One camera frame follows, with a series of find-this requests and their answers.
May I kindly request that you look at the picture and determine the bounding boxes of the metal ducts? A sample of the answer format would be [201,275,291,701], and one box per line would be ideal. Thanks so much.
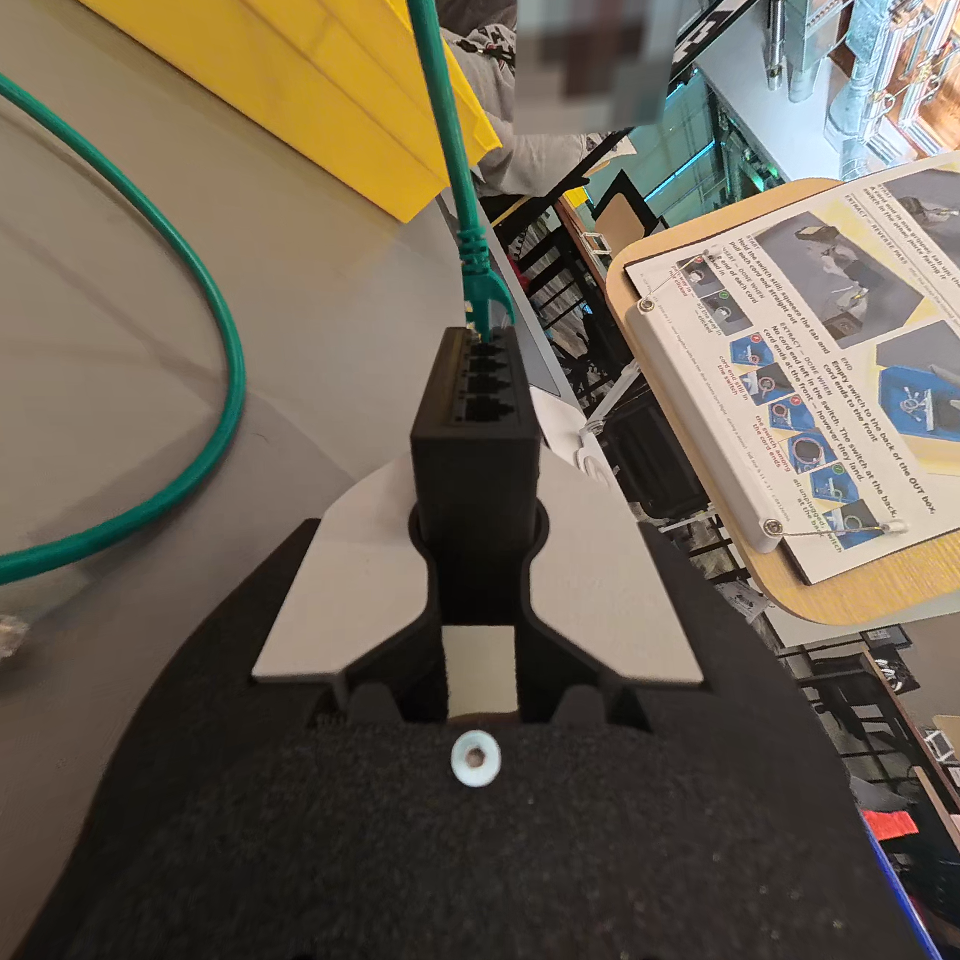
[772,0,960,174]

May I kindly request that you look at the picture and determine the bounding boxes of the wooden instruction board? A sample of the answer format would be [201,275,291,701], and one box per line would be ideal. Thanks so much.
[603,177,960,627]

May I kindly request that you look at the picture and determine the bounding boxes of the green ethernet cable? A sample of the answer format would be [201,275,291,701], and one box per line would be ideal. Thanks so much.
[0,0,517,661]

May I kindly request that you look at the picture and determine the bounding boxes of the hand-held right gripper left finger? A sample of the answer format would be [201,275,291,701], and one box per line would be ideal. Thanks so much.
[252,453,438,685]

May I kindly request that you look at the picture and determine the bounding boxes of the printed instruction sheet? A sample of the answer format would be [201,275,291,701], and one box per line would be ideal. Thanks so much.
[624,153,960,586]

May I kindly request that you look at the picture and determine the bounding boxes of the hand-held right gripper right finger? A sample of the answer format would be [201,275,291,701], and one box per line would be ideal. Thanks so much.
[519,447,705,685]

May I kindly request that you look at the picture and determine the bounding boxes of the yellow plastic bin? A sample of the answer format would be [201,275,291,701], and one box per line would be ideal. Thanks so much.
[78,0,502,224]

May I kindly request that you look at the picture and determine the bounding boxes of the black network switch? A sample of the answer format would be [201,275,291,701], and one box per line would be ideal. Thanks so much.
[410,326,543,624]

